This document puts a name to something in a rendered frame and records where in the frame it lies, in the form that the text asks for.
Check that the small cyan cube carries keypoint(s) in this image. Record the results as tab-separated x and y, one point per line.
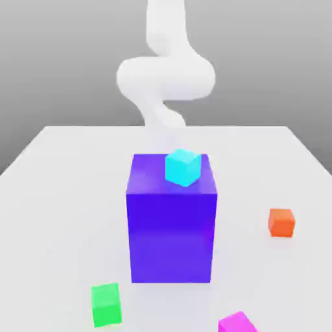
182	168

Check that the small green cube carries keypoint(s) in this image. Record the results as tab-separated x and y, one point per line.
106	306

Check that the small magenta cube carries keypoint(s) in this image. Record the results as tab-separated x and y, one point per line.
234	324

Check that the small orange cube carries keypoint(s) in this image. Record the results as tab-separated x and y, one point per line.
281	223

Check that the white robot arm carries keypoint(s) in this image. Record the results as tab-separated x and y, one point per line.
166	77

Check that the large purple box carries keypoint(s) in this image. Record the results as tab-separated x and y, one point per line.
171	233

